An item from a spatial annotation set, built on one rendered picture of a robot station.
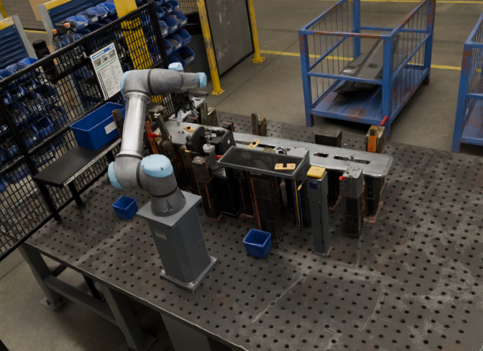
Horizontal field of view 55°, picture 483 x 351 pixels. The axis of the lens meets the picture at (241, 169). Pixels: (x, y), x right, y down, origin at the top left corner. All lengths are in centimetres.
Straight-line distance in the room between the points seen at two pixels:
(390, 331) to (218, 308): 71
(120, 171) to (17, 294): 194
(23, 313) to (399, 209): 248
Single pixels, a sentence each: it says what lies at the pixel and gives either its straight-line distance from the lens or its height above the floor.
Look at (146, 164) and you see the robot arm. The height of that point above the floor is 133.
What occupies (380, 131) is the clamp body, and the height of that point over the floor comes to 106.
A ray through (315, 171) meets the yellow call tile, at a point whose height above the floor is 116.
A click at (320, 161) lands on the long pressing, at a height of 100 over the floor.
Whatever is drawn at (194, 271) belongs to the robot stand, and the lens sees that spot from 216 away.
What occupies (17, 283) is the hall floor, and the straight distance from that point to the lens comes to 380.
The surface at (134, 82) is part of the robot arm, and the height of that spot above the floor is 154.
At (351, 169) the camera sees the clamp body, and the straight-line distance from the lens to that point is 212.
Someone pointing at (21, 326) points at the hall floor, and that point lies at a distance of 348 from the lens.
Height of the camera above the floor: 230
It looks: 34 degrees down
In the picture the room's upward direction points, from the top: 11 degrees counter-clockwise
